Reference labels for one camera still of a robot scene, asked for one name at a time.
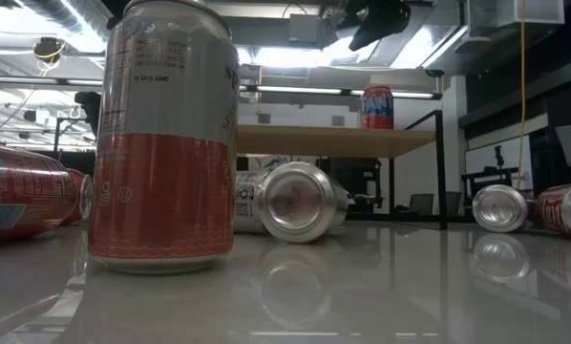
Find silver and orange sparkling can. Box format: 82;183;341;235
88;0;242;274

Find black equipment stand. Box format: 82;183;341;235
460;145;519;206

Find colourful wall picture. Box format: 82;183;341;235
249;155;291;172

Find white ceiling air unit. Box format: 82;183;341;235
466;0;566;30

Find wooden shelf black metal legs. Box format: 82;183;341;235
236;109;448;231

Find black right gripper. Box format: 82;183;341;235
348;0;413;53

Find white board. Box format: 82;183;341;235
464;135;535;192

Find black round ceiling device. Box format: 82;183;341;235
32;36;67;63

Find silver Diet Coke can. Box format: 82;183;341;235
234;170;270;235

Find grey office chair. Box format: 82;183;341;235
408;192;435;216
445;190;464;217

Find black background workstation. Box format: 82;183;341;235
316;157;383;215

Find long silver ventilation duct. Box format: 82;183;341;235
20;0;106;52

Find long linear ceiling light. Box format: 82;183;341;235
0;75;443;100

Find red Coca-Cola can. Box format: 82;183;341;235
533;180;571;241

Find grey ceiling duct box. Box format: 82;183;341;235
227;12;337;49

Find green sparkling water can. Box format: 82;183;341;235
258;161;349;244

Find dark red soda can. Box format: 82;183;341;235
471;183;538;234

